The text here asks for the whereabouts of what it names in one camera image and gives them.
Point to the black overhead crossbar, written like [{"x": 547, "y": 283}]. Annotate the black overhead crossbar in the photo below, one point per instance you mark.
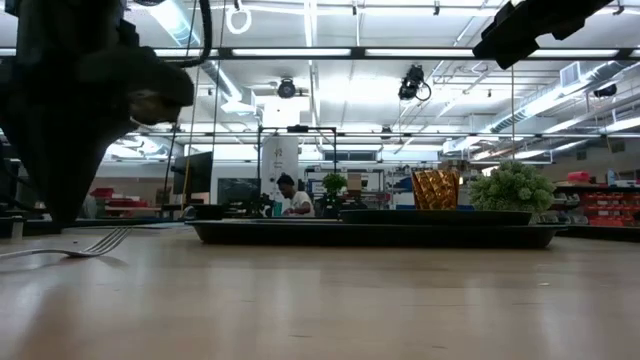
[{"x": 357, "y": 52}]

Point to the amber glass cup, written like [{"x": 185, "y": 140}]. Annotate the amber glass cup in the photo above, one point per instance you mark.
[{"x": 435, "y": 190}]

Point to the person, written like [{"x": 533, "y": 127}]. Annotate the person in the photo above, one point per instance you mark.
[{"x": 300, "y": 202}]

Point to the small green potted plant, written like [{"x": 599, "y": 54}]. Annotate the small green potted plant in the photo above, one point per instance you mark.
[{"x": 334, "y": 182}]

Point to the round black ceiling camera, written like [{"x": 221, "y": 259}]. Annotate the round black ceiling camera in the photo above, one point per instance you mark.
[{"x": 286, "y": 88}]

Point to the black monitor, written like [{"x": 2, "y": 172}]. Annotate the black monitor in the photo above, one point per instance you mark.
[{"x": 195, "y": 175}]

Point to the black aluminium table frame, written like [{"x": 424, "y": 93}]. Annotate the black aluminium table frame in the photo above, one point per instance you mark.
[{"x": 600, "y": 233}]

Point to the cardboard box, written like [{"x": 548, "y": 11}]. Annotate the cardboard box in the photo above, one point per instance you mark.
[{"x": 354, "y": 182}]

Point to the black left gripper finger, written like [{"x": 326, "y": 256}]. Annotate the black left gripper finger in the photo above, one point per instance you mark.
[{"x": 65, "y": 165}]

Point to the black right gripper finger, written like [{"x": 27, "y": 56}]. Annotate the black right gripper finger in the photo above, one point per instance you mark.
[{"x": 515, "y": 40}]

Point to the green artificial plant ball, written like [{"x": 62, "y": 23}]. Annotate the green artificial plant ball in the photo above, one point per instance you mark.
[{"x": 512, "y": 190}]

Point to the white standing banner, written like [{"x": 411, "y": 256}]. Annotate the white standing banner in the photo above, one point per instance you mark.
[{"x": 279, "y": 160}]

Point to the red storage bins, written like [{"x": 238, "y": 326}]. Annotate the red storage bins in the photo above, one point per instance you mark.
[
  {"x": 120, "y": 202},
  {"x": 610, "y": 207}
]

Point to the black rectangular tray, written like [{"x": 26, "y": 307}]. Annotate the black rectangular tray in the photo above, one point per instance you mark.
[{"x": 370, "y": 236}]

